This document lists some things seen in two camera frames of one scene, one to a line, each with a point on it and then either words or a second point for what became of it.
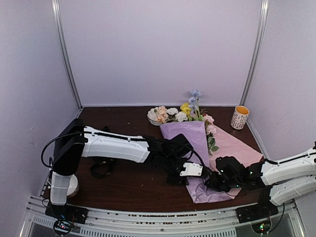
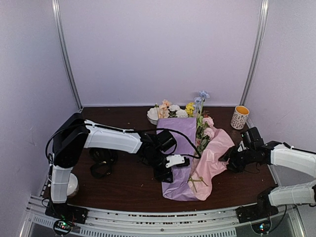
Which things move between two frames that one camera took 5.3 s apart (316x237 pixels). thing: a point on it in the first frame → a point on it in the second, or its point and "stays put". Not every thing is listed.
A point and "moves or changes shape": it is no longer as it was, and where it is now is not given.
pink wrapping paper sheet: [208, 143] moves or changes shape
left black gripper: [172, 180] → [162, 176]
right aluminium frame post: [263, 19] stays put
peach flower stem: [161, 113] → [165, 104]
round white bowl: [73, 184] stays put
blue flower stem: [194, 100] → [199, 101]
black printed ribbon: [102, 169] stays put
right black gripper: [212, 183] → [231, 162]
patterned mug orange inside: [239, 117] stays put
